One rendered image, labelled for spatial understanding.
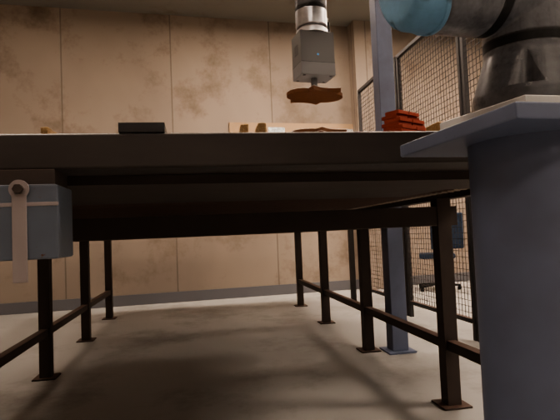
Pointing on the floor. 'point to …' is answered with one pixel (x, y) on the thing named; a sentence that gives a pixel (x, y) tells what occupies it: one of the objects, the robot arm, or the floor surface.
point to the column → (512, 251)
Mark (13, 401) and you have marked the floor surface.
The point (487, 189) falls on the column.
